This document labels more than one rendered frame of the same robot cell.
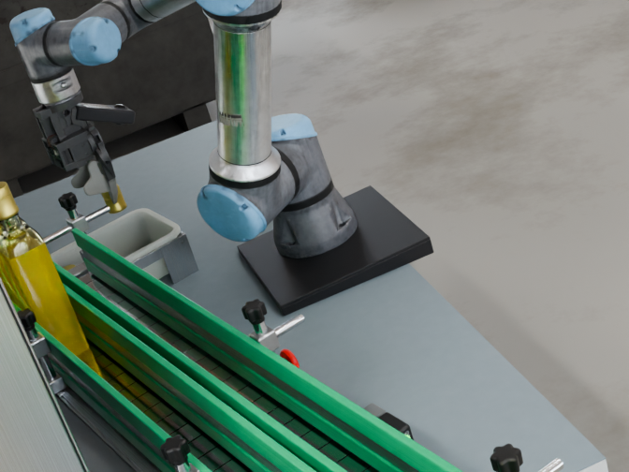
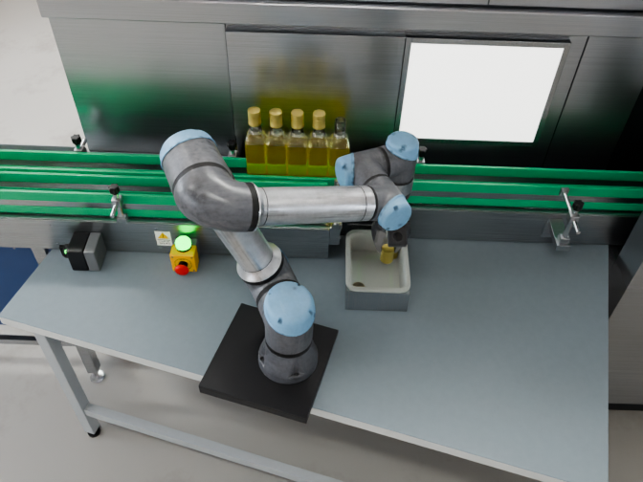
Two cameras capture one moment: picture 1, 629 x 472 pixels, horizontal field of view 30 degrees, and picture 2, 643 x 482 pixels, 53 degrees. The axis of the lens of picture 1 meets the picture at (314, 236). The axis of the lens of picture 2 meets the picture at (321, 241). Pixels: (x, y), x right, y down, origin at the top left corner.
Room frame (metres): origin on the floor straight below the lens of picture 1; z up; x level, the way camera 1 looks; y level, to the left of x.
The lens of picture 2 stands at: (2.35, -0.77, 2.18)
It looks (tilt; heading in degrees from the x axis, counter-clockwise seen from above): 47 degrees down; 117
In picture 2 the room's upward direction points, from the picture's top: 2 degrees clockwise
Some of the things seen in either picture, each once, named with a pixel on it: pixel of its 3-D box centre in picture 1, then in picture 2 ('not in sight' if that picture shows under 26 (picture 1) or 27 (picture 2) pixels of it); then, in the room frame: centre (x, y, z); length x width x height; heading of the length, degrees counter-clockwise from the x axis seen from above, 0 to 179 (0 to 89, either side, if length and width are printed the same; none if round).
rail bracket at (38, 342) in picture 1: (26, 360); (233, 155); (1.43, 0.43, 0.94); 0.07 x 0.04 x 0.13; 117
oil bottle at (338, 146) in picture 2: not in sight; (338, 164); (1.74, 0.50, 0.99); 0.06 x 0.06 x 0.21; 28
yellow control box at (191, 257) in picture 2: not in sight; (185, 255); (1.44, 0.14, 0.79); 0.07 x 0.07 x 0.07; 27
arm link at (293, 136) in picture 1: (285, 155); (288, 315); (1.87, 0.01, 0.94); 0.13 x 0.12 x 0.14; 141
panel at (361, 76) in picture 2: not in sight; (391, 90); (1.80, 0.69, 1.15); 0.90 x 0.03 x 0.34; 27
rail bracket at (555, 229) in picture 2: not in sight; (565, 225); (2.37, 0.68, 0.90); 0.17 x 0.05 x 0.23; 117
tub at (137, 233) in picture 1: (119, 263); (375, 269); (1.94, 0.36, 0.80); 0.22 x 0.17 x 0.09; 117
